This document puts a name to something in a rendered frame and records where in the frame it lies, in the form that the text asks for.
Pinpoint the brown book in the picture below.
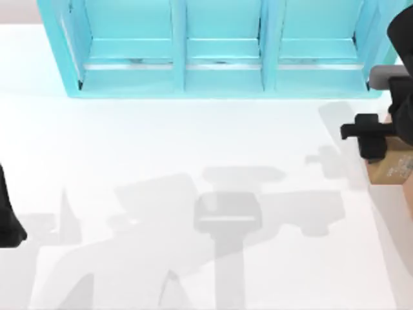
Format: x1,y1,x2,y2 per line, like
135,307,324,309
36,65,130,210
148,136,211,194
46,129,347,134
367,112,413,187

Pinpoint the pale grey rounded box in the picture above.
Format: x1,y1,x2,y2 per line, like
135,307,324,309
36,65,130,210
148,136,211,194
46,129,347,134
368,64,413,90

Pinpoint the light blue rack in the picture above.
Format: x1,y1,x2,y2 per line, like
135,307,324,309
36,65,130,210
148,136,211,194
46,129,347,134
35,0,406,99

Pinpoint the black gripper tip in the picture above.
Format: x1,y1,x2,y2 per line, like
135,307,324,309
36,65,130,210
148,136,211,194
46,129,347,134
0,163,28,250

